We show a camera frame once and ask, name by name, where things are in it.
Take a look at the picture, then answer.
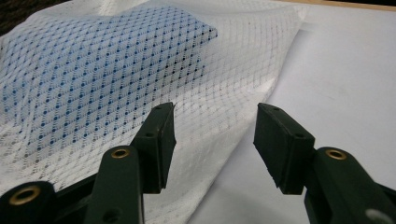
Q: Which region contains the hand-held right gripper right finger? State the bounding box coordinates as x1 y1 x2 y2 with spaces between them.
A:
253 103 396 224

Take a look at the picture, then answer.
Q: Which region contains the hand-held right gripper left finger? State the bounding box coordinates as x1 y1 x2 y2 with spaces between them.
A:
83 101 177 224

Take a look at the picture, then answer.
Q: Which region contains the blue garment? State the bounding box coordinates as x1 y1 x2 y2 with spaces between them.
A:
0 6 219 154

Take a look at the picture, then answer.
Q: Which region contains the white mesh laundry bag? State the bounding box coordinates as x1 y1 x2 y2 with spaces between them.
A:
0 0 310 224

